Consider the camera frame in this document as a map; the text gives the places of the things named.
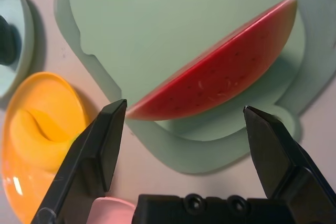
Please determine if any dark green avocado toy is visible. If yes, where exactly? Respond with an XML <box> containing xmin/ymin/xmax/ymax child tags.
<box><xmin>0</xmin><ymin>15</ymin><xmax>19</xmax><ymax>66</ymax></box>

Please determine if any pink plate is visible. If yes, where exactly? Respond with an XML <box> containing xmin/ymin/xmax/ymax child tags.
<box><xmin>85</xmin><ymin>196</ymin><xmax>137</xmax><ymax>224</ymax></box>

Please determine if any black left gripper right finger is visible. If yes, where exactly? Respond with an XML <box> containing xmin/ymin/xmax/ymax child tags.
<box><xmin>243</xmin><ymin>105</ymin><xmax>336</xmax><ymax>201</ymax></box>

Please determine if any yellow plate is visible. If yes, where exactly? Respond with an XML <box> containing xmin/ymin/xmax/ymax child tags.
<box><xmin>1</xmin><ymin>71</ymin><xmax>91</xmax><ymax>223</ymax></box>

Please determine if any green cutting mat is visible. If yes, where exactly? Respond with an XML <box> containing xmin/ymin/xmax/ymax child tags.
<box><xmin>54</xmin><ymin>0</ymin><xmax>336</xmax><ymax>175</ymax></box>

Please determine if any yellow banana toy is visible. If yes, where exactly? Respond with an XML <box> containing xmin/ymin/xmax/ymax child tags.
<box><xmin>7</xmin><ymin>107</ymin><xmax>79</xmax><ymax>172</ymax></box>

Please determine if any watermelon slice toy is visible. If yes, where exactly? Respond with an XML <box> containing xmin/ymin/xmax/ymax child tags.
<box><xmin>125</xmin><ymin>0</ymin><xmax>299</xmax><ymax>121</ymax></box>

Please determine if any mint green plate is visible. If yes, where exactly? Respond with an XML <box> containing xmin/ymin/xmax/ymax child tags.
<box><xmin>0</xmin><ymin>0</ymin><xmax>35</xmax><ymax>101</ymax></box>

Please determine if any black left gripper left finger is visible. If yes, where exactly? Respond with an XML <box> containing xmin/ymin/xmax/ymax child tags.
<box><xmin>30</xmin><ymin>99</ymin><xmax>128</xmax><ymax>224</ymax></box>

